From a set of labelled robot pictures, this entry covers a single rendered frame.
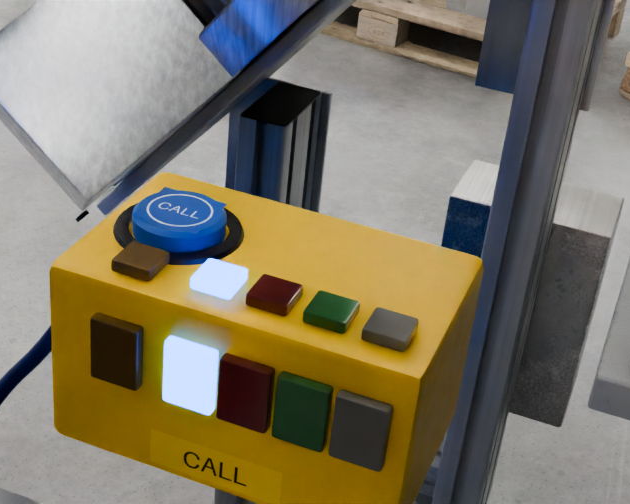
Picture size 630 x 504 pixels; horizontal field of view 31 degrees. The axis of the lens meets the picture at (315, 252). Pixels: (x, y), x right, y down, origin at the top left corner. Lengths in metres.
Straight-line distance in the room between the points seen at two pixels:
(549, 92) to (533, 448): 1.28
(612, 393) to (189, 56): 0.39
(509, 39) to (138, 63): 0.33
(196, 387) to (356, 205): 2.34
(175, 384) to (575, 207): 0.67
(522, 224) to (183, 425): 0.52
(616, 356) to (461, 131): 2.45
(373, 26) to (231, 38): 2.95
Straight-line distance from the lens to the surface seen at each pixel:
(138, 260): 0.46
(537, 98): 0.91
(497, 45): 0.99
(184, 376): 0.45
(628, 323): 0.88
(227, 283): 0.44
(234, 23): 0.81
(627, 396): 0.82
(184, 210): 0.48
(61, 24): 0.84
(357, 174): 2.93
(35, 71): 0.83
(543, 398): 1.14
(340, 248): 0.49
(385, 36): 3.75
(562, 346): 1.10
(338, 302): 0.44
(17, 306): 2.36
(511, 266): 0.98
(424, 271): 0.48
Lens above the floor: 1.32
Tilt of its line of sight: 31 degrees down
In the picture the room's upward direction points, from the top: 6 degrees clockwise
